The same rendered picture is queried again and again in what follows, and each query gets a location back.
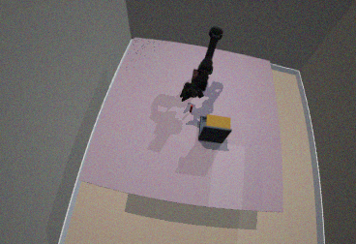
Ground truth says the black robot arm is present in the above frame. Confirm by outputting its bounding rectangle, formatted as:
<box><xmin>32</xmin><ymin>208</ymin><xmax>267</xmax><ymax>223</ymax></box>
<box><xmin>195</xmin><ymin>25</ymin><xmax>223</xmax><ymax>99</ymax></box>

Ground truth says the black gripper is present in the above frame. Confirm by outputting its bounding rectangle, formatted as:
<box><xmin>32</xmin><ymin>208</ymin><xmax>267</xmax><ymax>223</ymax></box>
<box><xmin>180</xmin><ymin>77</ymin><xmax>203</xmax><ymax>102</ymax></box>

